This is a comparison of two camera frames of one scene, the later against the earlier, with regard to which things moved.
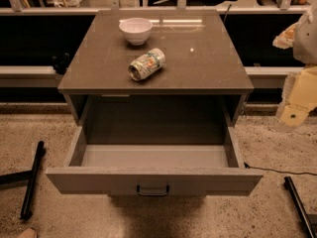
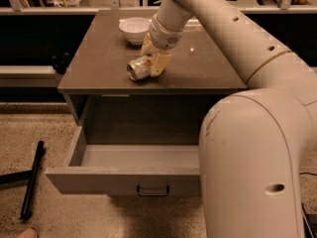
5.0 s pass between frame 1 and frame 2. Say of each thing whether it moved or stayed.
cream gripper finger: moved
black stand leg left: stayed
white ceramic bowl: stayed
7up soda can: stayed
